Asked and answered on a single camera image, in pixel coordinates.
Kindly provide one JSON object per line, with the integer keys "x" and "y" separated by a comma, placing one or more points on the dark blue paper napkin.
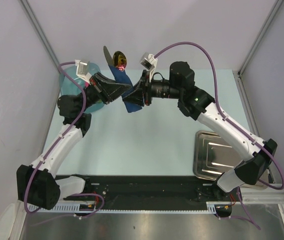
{"x": 120, "y": 76}

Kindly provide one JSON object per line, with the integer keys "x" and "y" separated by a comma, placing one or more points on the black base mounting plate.
{"x": 153, "y": 193}

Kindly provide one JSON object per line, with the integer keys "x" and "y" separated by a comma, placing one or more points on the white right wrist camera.
{"x": 149, "y": 61}

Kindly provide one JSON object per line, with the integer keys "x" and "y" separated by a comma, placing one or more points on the aluminium rail frame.
{"x": 156, "y": 141}

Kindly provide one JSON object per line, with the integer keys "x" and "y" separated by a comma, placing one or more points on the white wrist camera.
{"x": 82, "y": 70}
{"x": 149, "y": 61}

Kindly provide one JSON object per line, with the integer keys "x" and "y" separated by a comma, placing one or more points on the translucent blue plastic bin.
{"x": 67, "y": 87}

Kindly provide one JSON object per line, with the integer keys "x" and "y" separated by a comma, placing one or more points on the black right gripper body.
{"x": 158, "y": 89}

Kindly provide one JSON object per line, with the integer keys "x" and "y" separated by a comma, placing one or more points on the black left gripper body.
{"x": 94, "y": 93}

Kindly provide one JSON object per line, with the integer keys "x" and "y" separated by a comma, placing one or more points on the ornate silver table knife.
{"x": 107, "y": 56}

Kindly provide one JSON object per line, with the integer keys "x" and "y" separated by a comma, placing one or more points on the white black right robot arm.
{"x": 255, "y": 153}

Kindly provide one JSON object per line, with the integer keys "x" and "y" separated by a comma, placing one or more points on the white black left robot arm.
{"x": 37, "y": 183}

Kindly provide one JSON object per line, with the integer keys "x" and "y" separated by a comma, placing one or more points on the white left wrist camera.
{"x": 82, "y": 70}

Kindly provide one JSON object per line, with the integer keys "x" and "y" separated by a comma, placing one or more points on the stainless steel tray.
{"x": 215, "y": 160}

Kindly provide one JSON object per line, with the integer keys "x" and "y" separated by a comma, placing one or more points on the light blue cable duct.
{"x": 80, "y": 208}

